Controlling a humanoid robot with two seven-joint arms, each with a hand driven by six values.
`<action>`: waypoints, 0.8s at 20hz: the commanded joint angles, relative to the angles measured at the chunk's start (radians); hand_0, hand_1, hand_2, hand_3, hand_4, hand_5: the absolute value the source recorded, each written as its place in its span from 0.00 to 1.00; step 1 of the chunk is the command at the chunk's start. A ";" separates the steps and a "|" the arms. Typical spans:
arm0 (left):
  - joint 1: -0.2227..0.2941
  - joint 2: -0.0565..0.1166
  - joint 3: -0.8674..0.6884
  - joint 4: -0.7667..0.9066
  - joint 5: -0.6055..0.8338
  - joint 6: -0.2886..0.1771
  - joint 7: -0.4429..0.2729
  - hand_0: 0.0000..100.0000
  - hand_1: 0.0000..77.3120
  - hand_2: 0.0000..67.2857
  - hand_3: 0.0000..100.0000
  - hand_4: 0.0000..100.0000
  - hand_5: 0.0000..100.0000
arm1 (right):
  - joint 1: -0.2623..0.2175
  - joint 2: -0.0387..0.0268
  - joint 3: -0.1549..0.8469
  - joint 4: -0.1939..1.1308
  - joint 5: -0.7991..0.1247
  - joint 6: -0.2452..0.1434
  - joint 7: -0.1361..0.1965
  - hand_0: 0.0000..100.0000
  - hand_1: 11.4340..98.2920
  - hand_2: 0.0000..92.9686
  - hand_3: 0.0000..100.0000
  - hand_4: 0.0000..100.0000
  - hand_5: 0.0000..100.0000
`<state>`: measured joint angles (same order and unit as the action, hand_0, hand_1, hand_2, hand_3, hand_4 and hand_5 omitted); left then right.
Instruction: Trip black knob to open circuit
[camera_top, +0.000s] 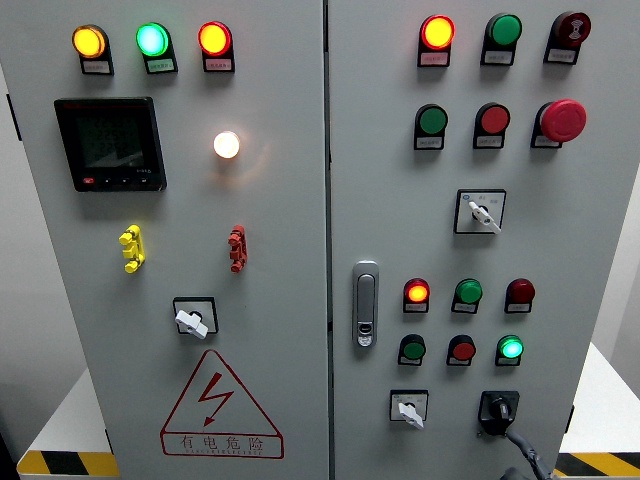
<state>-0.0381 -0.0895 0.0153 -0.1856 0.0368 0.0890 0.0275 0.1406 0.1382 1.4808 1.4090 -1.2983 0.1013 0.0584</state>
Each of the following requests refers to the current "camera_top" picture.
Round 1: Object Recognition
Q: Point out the label plate under yellow lamp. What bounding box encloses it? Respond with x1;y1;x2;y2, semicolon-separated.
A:
79;53;116;76

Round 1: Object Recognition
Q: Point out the small red indicator lamp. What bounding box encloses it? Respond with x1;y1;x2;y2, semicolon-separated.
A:
506;278;537;305
404;278;431;305

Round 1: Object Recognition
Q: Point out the label plate under green button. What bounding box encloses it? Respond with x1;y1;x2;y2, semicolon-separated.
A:
413;132;447;151

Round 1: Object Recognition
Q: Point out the large yellow indicator lamp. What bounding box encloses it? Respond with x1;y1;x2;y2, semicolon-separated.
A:
72;24;109;60

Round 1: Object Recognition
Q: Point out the small green domed lamp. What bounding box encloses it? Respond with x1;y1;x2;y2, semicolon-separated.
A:
454;278;484;305
496;334;525;360

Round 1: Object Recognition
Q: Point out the large lit green indicator lamp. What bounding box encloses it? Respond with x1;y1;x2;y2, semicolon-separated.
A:
135;22;172;58

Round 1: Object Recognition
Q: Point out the small turn switch white handle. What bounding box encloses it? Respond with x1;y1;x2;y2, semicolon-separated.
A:
389;389;430;431

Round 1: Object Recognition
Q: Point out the white glowing lamp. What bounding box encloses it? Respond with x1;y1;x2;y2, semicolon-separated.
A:
212;130;242;160

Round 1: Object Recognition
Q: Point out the pale grey cabinet door with lock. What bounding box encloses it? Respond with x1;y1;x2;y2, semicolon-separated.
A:
327;0;640;480

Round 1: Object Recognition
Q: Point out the small red handle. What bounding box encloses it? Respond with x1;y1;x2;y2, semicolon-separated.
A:
227;224;249;274

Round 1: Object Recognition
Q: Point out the large green domed lamp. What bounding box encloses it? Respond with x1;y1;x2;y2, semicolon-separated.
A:
485;13;523;49

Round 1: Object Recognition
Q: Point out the large red stop button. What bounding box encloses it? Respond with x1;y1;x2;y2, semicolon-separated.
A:
538;98;588;144

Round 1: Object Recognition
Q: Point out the label plate under green domed lamp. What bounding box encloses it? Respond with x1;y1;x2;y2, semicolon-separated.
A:
480;45;514;67

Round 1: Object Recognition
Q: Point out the large red indicator lamp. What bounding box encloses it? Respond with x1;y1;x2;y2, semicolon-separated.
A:
197;21;233;57

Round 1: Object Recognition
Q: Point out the red warning triangle sign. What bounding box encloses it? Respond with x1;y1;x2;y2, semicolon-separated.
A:
159;348;285;460

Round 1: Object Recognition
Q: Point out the large turn switch slim white handle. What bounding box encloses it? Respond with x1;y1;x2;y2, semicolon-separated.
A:
453;188;508;236

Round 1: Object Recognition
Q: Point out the black yellow striped tape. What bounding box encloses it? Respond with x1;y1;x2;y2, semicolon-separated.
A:
16;451;121;479
553;452;640;479

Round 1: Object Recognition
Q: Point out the large flat green push button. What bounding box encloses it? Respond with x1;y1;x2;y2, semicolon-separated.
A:
416;103;450;137

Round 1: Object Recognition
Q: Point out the black digital display meter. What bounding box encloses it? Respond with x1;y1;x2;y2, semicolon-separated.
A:
53;96;168;193

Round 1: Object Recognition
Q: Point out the dark red buzzer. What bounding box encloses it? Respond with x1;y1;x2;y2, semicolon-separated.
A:
551;11;592;49

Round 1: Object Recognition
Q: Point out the label plate under lit green lamp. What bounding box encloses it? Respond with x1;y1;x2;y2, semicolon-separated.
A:
143;50;180;76

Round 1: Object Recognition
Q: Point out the silver door lock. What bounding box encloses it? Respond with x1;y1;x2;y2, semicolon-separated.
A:
351;260;380;349

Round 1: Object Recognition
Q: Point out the small flat green push button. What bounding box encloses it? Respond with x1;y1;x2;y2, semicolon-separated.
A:
399;334;427;362

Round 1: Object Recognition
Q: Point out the large red-rimmed yellow lamp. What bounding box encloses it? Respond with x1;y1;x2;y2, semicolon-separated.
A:
420;14;457;51

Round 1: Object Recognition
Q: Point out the label plate under red lamp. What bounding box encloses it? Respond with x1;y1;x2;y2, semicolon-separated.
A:
202;51;236;74

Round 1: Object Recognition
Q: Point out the label plate under red-rimmed lamp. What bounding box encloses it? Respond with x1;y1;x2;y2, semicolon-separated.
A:
417;46;452;69

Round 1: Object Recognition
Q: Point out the turn switch with broad white handle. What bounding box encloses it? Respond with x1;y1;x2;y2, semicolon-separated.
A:
172;296;220;341

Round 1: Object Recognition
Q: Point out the pale grey cabinet door with display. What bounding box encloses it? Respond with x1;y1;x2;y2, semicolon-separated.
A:
0;0;330;480

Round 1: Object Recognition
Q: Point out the large flat red push button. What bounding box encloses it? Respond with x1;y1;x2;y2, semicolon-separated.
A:
476;102;512;136

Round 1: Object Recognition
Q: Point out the small flat red push button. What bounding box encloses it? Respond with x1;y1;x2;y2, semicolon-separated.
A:
448;334;477;362

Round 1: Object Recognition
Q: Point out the label plate under buzzer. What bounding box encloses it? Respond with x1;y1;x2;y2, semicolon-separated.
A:
542;45;578;66

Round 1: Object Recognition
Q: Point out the small yellow handle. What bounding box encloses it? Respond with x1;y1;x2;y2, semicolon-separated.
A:
118;224;147;274

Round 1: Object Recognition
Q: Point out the black knob turn switch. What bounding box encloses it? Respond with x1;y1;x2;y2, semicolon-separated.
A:
477;390;521;438

